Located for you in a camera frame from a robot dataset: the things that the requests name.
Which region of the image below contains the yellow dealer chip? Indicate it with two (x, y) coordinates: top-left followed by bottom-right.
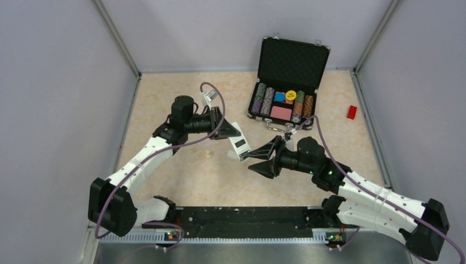
(285, 90), (297, 101)

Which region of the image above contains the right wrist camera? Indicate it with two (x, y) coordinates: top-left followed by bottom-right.
(282, 127), (297, 149)

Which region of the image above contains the white remote control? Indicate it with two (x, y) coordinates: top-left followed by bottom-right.
(229, 122), (252, 162)

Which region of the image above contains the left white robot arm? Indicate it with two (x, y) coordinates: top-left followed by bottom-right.
(88, 95), (241, 237)

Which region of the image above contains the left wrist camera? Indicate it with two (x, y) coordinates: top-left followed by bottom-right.
(200, 90), (218, 109)

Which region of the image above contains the blue dealer chip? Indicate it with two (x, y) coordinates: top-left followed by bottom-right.
(274, 92), (286, 102)

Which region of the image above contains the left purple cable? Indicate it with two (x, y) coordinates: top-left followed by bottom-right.
(95, 81), (227, 252)

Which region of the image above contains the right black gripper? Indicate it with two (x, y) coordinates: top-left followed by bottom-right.
(247, 135), (315, 178)

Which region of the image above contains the black poker chip case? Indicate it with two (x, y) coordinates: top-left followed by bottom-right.
(246, 37), (330, 130)

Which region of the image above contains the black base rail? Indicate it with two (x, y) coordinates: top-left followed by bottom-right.
(98, 206), (365, 252)

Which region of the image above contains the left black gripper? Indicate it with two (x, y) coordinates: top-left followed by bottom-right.
(185, 106), (241, 140)

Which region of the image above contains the purple cable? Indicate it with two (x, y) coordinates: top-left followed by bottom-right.
(95, 81), (227, 252)
(291, 115), (466, 264)

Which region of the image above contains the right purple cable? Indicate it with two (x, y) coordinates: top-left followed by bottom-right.
(291, 115), (466, 264)

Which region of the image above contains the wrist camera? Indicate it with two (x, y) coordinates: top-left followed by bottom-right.
(200, 90), (218, 109)
(282, 127), (297, 149)

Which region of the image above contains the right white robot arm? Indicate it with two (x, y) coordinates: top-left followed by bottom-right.
(241, 136), (450, 261)

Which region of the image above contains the red block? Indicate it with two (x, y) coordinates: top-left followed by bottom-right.
(347, 105), (358, 120)

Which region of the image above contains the red card deck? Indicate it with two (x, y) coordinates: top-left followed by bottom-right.
(270, 106), (292, 121)

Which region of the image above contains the white battery cover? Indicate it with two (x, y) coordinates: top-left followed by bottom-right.
(227, 150), (237, 160)

